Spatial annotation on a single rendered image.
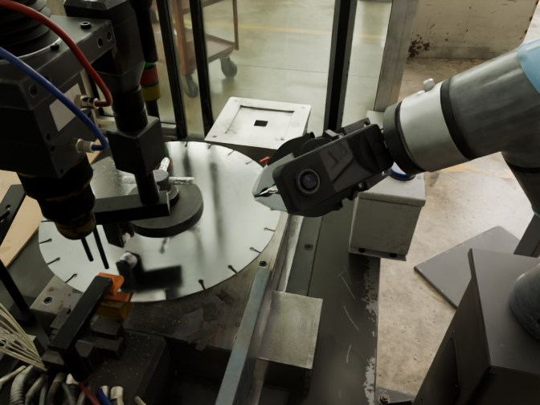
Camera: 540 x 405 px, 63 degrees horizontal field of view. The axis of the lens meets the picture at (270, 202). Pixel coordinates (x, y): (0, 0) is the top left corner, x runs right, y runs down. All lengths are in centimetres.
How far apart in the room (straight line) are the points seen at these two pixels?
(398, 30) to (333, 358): 60
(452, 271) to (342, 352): 123
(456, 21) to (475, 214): 186
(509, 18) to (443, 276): 241
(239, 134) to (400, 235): 36
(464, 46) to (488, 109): 341
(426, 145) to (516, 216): 191
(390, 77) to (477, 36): 288
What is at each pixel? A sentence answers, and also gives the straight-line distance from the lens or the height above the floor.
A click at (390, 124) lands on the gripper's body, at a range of 42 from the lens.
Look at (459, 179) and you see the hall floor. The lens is 241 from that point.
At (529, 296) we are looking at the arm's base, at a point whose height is 79.
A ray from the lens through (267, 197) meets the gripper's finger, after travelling 52.
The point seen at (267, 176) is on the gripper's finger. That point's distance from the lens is 51.
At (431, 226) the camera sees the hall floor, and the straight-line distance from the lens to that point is 209.
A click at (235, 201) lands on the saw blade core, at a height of 95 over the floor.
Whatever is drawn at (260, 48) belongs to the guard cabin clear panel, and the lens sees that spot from 98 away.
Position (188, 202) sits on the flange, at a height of 96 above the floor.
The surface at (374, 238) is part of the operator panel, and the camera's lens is 81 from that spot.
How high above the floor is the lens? 136
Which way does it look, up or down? 41 degrees down
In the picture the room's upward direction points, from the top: straight up
